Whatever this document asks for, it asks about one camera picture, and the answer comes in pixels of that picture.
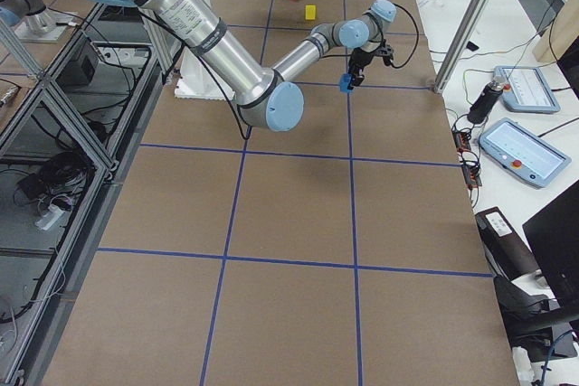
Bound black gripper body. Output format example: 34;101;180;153
351;40;394;66

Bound blue wooden cube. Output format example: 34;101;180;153
338;73;354;93

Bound yellow wooden cube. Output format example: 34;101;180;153
304;5;317;22

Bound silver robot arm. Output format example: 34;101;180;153
1;0;68;42
91;0;397;132

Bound black water bottle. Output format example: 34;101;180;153
467;76;506;125

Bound orange electronics board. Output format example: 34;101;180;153
452;130;482;190

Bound far teach pendant tablet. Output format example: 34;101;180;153
494;65;561;114

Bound teach pendant tablet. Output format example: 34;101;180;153
494;65;561;114
479;118;572;188

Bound near teach pendant tablet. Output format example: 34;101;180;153
479;118;572;188

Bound black box device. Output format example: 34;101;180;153
475;207;539;280

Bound black monitor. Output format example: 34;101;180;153
523;182;578;305

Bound aluminium frame post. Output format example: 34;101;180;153
432;0;489;94

